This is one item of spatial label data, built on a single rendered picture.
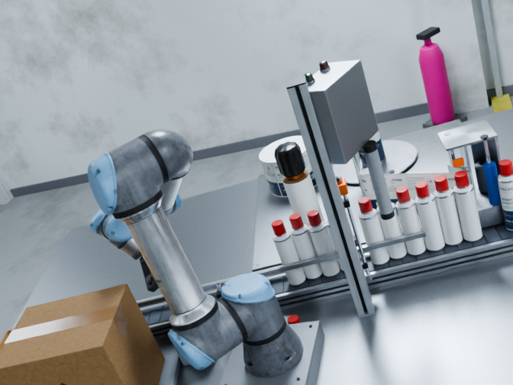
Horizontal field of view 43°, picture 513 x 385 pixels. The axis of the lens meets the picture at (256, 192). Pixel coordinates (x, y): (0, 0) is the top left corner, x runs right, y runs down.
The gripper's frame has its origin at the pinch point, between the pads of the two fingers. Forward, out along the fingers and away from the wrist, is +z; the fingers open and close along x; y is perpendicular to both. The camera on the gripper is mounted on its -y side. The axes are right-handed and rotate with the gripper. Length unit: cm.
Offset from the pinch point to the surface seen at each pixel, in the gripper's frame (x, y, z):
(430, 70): -74, 254, 99
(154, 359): 9.3, -22.9, -1.7
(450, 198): -71, -2, 30
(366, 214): -53, -2, 18
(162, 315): 12.7, -1.1, -1.0
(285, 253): -29.4, -2.8, 9.9
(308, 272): -28.9, -1.5, 19.6
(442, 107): -62, 254, 123
